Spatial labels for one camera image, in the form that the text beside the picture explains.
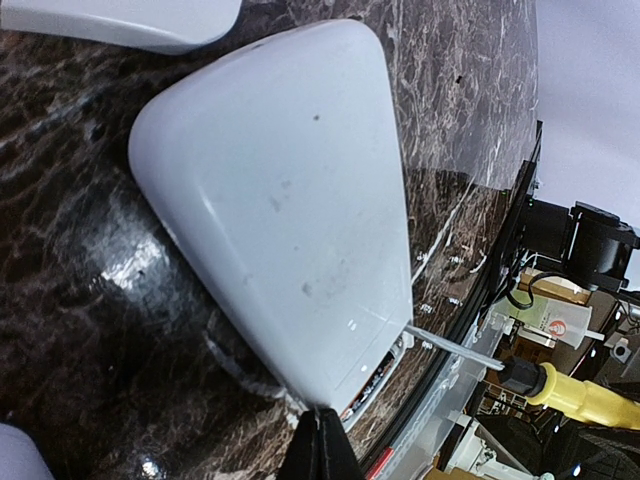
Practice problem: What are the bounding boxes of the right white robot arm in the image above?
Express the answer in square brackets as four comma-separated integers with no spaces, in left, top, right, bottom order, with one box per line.
[523,200,639,293]

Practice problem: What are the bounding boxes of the white wide remote battery cover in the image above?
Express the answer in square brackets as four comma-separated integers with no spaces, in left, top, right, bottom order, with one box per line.
[1,0,242,55]

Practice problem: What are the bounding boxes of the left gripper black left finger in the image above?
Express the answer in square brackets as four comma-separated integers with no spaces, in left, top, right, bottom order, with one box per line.
[279,410,321,480]

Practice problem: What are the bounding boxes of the orange batteries in small remote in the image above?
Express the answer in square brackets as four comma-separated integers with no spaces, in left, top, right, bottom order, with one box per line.
[341,351,396,423]

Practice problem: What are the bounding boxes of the yellow handled screwdriver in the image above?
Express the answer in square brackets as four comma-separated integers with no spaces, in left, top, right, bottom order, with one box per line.
[404,325,639,431]

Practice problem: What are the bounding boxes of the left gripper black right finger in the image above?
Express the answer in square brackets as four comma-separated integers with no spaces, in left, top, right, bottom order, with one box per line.
[317,408,363,480]

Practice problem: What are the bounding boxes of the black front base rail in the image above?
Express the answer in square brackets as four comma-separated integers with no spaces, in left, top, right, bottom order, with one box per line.
[361,121,543,479]

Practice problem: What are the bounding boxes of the white remote with battery bay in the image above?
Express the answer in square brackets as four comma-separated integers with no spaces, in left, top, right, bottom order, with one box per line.
[0,424,54,480]

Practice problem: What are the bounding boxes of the small white remote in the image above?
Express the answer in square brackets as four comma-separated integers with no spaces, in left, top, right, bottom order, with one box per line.
[128,19,413,419]

